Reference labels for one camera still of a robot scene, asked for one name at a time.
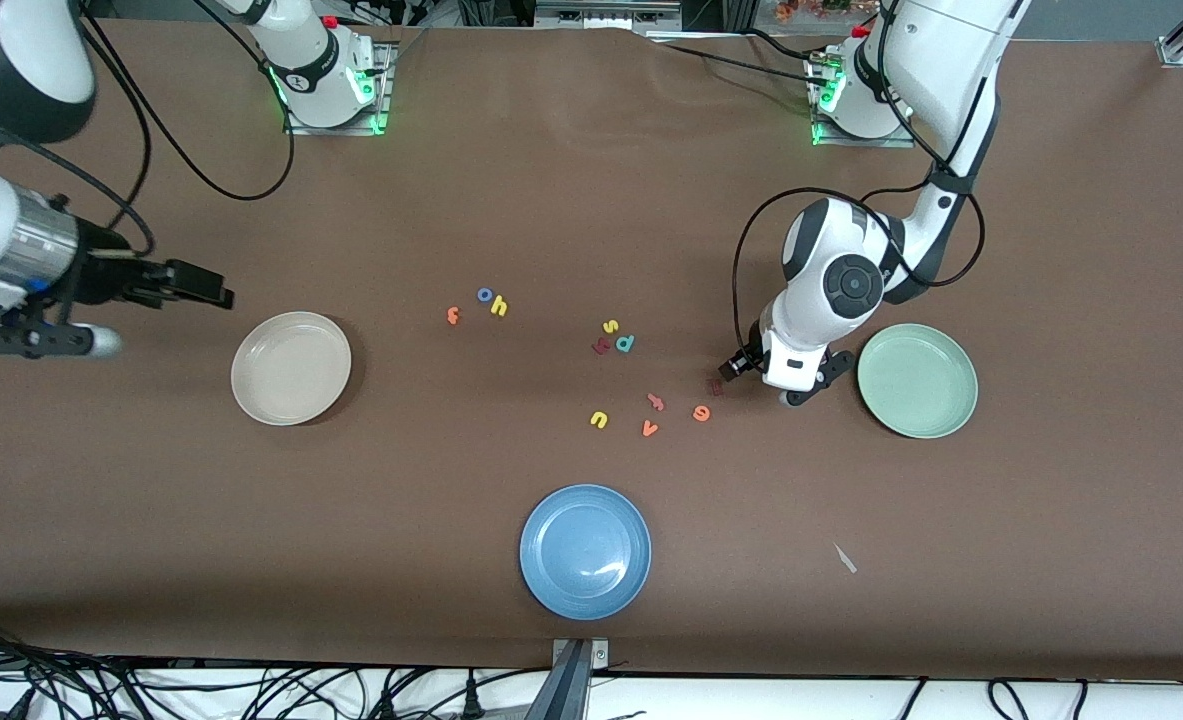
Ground aluminium camera mount post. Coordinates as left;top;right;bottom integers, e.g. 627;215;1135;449
523;637;612;720

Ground blue plate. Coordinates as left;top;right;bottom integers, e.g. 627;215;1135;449
518;484;653;621

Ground beige brown plate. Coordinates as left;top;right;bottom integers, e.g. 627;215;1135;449
230;311;353;427

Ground grey metal frame rail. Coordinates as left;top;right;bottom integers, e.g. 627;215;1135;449
534;0;682;31

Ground light green plate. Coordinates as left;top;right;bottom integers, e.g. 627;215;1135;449
856;322;980;440

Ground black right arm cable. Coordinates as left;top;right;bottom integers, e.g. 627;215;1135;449
0;0;297;261

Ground brown table cover mat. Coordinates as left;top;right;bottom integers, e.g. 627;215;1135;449
0;18;1183;683

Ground tangled black floor cable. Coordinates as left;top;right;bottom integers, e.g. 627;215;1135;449
0;620;452;720

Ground long black table cable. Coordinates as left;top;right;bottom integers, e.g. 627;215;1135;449
651;40;827;86

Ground looped black floor cable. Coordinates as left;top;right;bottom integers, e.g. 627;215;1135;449
986;678;1037;720

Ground short black table cable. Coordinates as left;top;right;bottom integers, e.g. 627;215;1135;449
741;28;822;61

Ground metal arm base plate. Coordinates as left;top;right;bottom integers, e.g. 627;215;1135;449
806;50;917;149
281;42;397;137

